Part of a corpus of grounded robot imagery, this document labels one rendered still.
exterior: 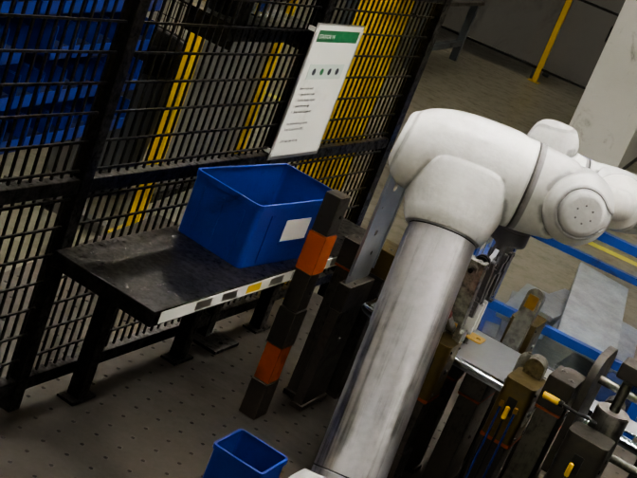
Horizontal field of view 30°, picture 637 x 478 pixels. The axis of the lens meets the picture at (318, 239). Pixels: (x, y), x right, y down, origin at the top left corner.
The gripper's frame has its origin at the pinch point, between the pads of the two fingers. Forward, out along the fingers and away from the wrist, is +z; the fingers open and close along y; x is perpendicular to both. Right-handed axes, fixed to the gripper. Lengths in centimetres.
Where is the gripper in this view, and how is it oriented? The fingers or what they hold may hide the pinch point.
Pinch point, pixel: (472, 314)
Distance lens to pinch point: 237.6
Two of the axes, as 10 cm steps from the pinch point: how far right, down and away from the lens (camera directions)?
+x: -8.2, -4.5, 3.6
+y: 4.6, -1.3, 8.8
